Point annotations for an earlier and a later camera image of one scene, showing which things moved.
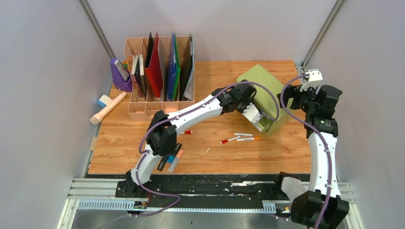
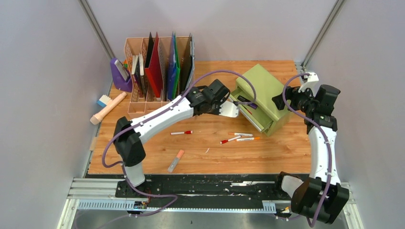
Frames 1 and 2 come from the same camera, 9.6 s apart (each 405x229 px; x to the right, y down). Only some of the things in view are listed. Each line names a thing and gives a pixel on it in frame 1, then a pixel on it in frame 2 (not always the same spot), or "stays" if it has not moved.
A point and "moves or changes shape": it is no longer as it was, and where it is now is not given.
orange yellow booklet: [133, 58] stays
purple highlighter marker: [162, 163] moves or changes shape
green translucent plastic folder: [177, 73] stays
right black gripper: [290, 91] stays
